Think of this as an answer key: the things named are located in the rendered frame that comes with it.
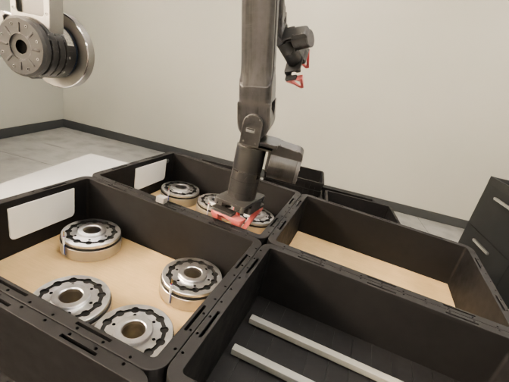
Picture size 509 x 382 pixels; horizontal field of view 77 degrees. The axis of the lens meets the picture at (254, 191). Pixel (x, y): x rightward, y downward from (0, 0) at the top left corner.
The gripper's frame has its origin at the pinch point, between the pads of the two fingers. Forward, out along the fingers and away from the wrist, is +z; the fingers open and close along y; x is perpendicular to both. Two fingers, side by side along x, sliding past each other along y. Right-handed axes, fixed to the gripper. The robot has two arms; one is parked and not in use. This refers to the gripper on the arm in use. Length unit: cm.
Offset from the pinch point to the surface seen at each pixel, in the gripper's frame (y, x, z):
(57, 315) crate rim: -37.4, 1.0, -4.6
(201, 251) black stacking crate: -9.2, 1.5, 0.5
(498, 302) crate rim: 5.4, -47.6, -5.7
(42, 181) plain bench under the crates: 11, 78, 17
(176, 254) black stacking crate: -9.5, 6.5, 3.3
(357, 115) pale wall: 306, 24, -16
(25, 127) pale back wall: 161, 341, 75
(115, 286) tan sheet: -21.9, 9.0, 4.9
